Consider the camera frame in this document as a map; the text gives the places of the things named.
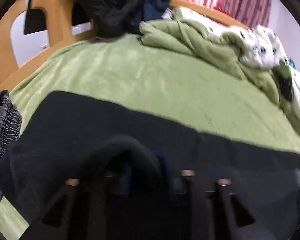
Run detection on black pants with white stripe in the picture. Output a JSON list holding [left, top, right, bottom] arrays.
[[0, 91, 300, 239]]

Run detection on grey jeans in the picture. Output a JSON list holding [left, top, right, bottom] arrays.
[[0, 89, 23, 207]]

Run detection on green bed sheet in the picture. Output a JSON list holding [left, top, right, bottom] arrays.
[[0, 33, 300, 235]]

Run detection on green and white floral quilt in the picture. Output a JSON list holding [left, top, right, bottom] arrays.
[[139, 7, 300, 135]]

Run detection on black jacket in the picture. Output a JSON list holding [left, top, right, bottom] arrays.
[[76, 0, 144, 38]]

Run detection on navy blue garment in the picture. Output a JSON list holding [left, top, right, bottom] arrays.
[[130, 0, 171, 27]]

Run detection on wooden bed frame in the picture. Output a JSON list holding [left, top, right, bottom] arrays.
[[0, 0, 248, 93]]

